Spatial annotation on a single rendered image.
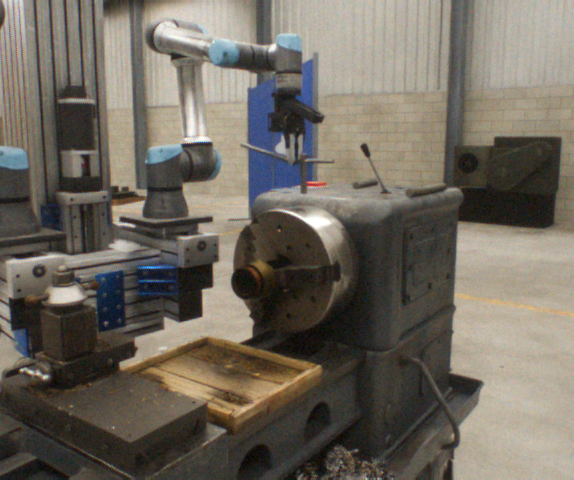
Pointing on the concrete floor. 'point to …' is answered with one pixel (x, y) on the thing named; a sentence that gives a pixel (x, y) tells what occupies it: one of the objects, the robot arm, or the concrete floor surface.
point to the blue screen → (268, 170)
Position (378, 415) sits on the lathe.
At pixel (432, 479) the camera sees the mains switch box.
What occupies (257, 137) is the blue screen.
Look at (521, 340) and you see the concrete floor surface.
